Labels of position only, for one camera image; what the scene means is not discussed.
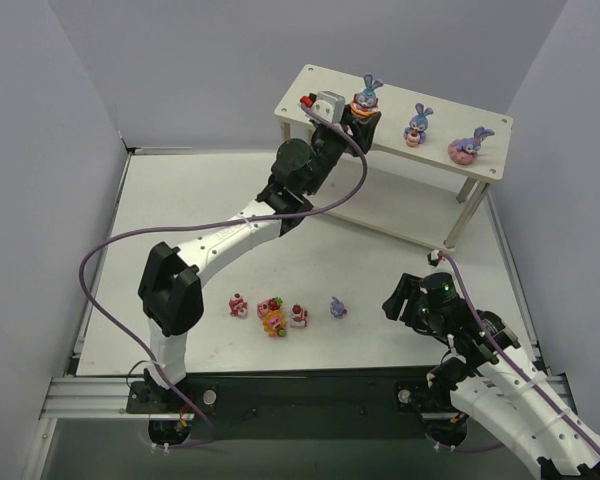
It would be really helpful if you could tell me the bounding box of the purple bunny holding cupcake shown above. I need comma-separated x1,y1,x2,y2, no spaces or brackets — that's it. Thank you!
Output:
403,103,434,147

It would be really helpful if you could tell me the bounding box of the small purple bunny toy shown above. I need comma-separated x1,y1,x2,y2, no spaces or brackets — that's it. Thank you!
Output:
329,296,348,319

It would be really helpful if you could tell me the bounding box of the white strawberry cake slice toy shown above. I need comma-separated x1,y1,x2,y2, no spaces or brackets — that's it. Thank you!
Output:
290,304,308,329

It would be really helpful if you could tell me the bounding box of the pink bear strawberry toy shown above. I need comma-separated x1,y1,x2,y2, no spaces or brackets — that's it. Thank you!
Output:
229,293,248,318

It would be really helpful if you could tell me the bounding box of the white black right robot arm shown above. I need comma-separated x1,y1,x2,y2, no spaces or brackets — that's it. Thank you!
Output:
382,272,600,479

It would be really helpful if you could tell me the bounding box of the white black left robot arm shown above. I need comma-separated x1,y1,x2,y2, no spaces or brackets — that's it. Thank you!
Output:
138,107,381,396

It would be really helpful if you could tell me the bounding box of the light wooden two-tier shelf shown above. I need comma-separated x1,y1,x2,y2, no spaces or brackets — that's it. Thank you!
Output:
273,63,514,250

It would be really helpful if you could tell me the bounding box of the purple bunny on pink donut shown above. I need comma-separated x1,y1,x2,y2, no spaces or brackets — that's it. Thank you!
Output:
447,126,495,166

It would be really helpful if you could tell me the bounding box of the pink bear yellow flower toy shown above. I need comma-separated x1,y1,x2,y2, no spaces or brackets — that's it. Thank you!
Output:
263,310,287,338

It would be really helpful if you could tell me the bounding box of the pink strawberry cake toy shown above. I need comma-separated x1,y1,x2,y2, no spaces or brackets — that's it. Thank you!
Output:
257,297,283,319

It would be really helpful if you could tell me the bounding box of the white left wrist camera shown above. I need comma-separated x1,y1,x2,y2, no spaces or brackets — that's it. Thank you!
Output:
299,90,350,126

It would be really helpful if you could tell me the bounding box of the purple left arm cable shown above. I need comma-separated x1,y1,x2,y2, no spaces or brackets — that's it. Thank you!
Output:
78,109,369,447

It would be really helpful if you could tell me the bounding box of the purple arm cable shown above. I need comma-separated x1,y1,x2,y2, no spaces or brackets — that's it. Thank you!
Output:
439,252,600,476
78,109,369,447

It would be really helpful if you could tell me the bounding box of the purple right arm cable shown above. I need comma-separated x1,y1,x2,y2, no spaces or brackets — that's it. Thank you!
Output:
439,252,600,476

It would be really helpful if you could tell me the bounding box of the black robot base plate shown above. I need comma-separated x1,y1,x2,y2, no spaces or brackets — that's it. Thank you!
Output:
126,367,467,445

